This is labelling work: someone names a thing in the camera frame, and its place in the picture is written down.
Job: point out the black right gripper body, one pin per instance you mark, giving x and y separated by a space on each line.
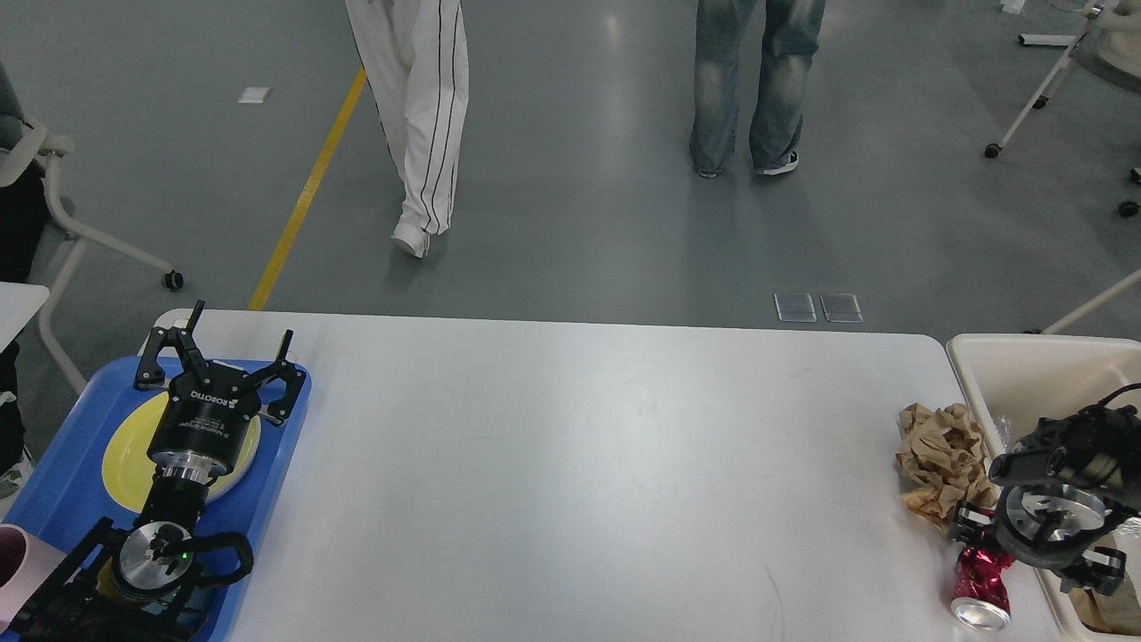
1049 533

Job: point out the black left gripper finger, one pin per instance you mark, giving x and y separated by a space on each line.
247 399
149 375

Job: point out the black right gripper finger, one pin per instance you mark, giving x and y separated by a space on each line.
972 526
1100 568

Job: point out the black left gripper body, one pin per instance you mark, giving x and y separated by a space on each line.
202 429

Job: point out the large brown paper bag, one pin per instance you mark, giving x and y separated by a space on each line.
1118 613

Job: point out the brown paper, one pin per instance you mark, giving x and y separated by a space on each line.
942 457

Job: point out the red foil wrapper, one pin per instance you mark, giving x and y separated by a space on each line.
980 599

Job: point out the yellow plastic plate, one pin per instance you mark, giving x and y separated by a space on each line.
128 472

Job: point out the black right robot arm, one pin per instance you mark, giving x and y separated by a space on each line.
1067 484

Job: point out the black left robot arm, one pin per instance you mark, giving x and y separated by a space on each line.
142 520

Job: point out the beige plastic bin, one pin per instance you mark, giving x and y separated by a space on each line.
1010 381

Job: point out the pink ribbed cup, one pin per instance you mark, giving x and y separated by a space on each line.
26 562

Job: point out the seated person in black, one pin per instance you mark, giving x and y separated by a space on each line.
24 218

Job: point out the left white chair base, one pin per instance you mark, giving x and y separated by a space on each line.
28 143

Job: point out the white chair base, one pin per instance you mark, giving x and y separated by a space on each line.
1125 209
28 143

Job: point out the floor outlet plate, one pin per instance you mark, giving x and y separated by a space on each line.
804 308

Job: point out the person in white tracksuit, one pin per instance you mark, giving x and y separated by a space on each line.
415 57

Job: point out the white rolling stand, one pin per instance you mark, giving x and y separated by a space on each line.
1067 60

